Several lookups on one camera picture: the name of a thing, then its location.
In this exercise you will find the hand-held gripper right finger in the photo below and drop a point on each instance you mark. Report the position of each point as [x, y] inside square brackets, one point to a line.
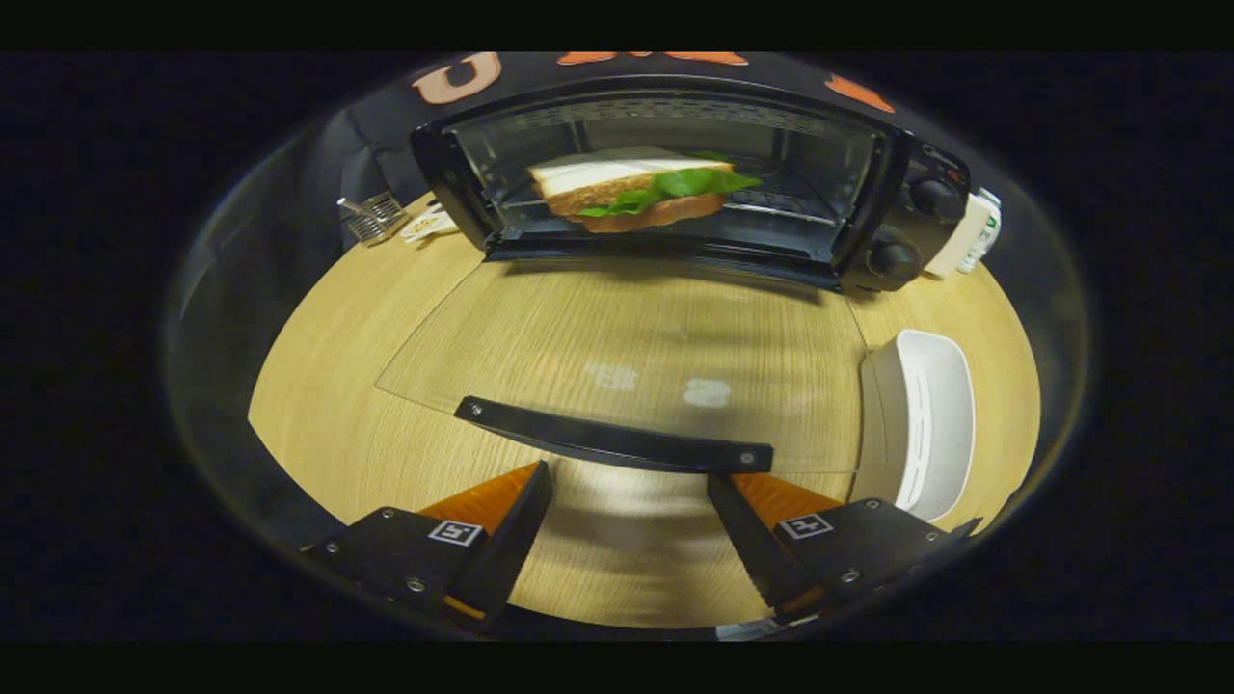
[752, 545]

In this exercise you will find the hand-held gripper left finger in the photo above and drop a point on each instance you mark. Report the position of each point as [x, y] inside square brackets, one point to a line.
[506, 549]

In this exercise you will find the black toaster oven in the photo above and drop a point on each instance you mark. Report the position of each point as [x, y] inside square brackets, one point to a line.
[897, 217]

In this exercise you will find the lettuce toast sandwich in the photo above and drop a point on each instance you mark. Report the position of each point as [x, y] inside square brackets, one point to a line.
[627, 188]

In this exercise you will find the white pop-up toaster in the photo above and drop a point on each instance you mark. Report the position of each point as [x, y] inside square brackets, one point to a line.
[956, 246]

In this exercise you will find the white rectangular plate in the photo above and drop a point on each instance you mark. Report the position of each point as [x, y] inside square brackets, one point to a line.
[940, 414]

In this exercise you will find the white green-label drink bottle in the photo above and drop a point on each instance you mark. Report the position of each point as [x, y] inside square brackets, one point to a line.
[992, 231]

